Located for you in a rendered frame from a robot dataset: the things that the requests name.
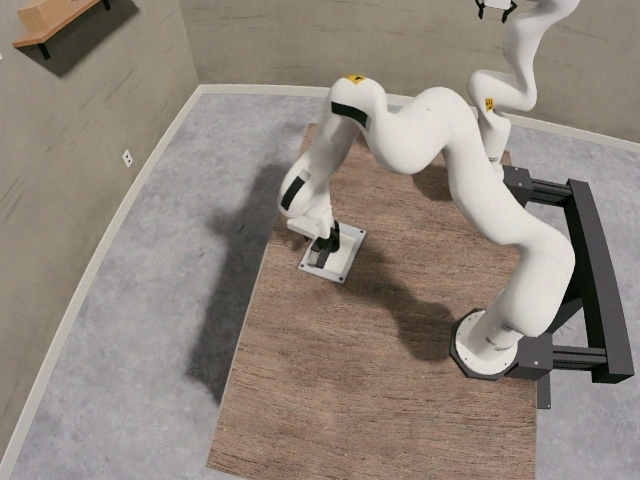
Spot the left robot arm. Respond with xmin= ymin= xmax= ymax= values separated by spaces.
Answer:
xmin=277 ymin=76 xmax=575 ymax=375

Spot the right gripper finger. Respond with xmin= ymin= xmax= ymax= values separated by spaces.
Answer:
xmin=502 ymin=0 xmax=517 ymax=24
xmin=475 ymin=0 xmax=486 ymax=19

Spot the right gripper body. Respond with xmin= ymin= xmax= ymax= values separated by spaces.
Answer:
xmin=482 ymin=0 xmax=511 ymax=10

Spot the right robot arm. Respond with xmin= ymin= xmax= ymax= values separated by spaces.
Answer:
xmin=467 ymin=0 xmax=580 ymax=180

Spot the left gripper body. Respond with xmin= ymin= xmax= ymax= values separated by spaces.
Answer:
xmin=315 ymin=209 xmax=335 ymax=239

